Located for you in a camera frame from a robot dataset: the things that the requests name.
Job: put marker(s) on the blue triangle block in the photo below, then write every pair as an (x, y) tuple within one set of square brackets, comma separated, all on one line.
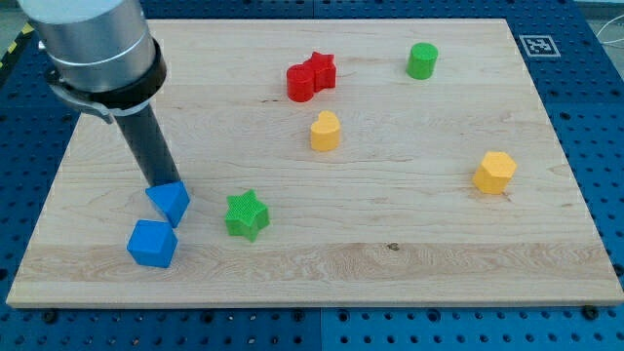
[(171, 200)]

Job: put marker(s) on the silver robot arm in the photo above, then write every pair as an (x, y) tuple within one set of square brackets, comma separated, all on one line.
[(106, 62)]

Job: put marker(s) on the blue cube block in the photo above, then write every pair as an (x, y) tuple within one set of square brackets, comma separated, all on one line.
[(152, 243)]

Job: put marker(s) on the wooden board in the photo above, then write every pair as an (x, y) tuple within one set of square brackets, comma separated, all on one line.
[(391, 217)]

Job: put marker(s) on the yellow heart block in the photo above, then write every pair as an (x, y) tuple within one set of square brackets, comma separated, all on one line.
[(325, 132)]

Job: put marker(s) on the green star block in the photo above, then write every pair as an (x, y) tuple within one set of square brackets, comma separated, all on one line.
[(246, 215)]

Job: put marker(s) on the red cylinder block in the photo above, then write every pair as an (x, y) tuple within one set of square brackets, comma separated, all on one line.
[(300, 83)]

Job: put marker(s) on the red star block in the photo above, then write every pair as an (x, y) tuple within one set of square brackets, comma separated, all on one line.
[(324, 71)]

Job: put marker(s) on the green cylinder block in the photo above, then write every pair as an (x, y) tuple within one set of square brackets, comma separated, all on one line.
[(422, 60)]

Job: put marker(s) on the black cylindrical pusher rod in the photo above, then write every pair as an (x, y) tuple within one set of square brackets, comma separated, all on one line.
[(143, 135)]

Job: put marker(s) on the yellow hexagon block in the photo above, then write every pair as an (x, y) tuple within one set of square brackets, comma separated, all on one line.
[(494, 172)]

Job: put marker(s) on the white fiducial marker tag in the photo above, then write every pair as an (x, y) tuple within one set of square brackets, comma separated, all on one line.
[(539, 46)]

